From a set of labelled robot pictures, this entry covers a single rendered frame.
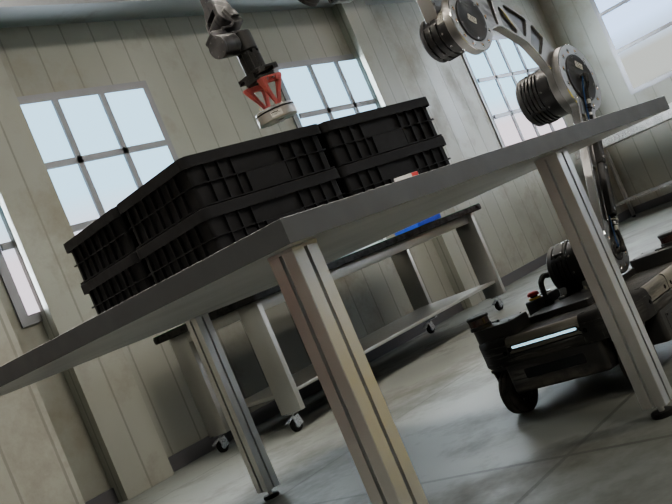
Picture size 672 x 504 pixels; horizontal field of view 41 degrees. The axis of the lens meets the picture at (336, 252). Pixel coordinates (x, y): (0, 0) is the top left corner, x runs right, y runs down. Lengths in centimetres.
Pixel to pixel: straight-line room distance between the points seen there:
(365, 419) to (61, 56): 430
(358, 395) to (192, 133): 445
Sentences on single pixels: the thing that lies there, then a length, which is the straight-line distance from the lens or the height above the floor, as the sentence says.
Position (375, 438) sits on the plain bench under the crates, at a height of 34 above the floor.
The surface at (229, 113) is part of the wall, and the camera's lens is 602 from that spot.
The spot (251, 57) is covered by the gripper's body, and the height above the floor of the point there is 118.
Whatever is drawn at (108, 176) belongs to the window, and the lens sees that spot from 525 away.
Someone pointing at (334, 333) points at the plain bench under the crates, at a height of 51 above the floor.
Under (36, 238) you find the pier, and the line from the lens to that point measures 479.
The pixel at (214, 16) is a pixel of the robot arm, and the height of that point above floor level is 132.
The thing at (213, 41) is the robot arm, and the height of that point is 124.
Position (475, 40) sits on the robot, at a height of 107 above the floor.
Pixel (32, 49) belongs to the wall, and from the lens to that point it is 541.
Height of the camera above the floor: 58
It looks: 2 degrees up
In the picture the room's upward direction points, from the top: 23 degrees counter-clockwise
